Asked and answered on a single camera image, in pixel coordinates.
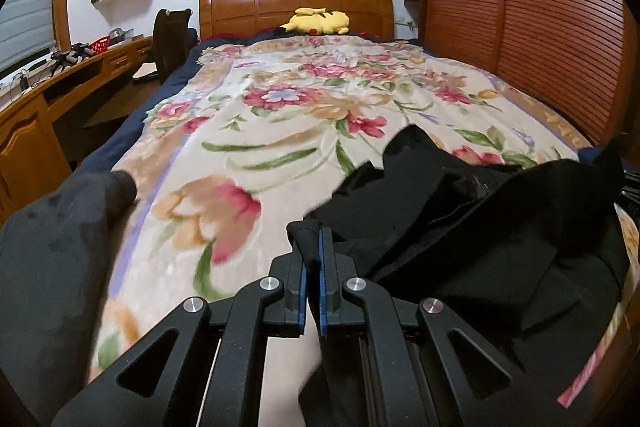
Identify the grey window blind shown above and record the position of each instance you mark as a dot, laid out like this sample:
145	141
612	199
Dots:
27	22

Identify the wooden desk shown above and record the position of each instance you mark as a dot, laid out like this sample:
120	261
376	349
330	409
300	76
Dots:
25	142

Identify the wall socket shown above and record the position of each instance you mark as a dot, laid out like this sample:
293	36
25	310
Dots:
401	23

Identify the black gadget on stand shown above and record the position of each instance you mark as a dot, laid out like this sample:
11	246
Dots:
70	56

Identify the floral blanket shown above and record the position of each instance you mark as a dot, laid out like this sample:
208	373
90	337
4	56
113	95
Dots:
280	147

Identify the wooden bed headboard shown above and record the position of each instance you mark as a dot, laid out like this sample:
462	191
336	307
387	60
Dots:
250	7

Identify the wooden slatted wardrobe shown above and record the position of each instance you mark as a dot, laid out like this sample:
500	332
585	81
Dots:
510	7

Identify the grey metal container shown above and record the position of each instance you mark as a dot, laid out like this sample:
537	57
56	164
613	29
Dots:
117	35

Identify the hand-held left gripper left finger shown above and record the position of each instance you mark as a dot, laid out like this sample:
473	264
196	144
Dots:
302	302

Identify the yellow plush toy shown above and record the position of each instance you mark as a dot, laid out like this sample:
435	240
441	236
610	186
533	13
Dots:
320	23

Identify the red basket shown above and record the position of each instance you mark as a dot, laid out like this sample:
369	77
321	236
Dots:
99	45

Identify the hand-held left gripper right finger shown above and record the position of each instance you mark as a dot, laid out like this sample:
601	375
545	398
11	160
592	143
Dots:
325	287

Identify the black buttoned coat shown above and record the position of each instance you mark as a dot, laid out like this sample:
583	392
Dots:
475	232

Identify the dark folded jacket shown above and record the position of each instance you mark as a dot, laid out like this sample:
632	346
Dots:
50	267

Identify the dark brown chair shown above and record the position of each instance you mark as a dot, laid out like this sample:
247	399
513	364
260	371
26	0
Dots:
167	42

